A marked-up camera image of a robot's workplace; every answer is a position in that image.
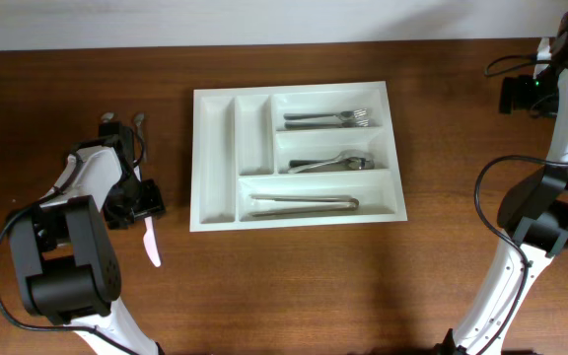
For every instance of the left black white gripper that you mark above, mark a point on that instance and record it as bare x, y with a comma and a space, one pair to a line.
154, 204

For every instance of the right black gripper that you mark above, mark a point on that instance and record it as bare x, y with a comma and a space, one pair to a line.
520, 98

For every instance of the pink handled utensil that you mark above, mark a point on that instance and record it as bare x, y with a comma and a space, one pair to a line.
150, 242

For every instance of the small metal teaspoon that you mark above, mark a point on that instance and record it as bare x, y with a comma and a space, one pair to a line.
139, 119
107, 117

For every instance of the dark metal knife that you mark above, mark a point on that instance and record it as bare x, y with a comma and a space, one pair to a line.
298, 198
303, 210

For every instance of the metal fork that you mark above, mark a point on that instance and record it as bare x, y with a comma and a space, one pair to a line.
341, 115
299, 125

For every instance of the large metal spoon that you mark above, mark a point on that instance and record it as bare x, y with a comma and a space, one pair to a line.
343, 155
352, 163

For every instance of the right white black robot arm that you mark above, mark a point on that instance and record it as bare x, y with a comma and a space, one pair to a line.
532, 220

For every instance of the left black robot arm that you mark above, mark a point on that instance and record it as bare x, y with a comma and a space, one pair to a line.
66, 268

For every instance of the white plastic cutlery tray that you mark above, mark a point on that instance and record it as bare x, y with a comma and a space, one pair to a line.
241, 147

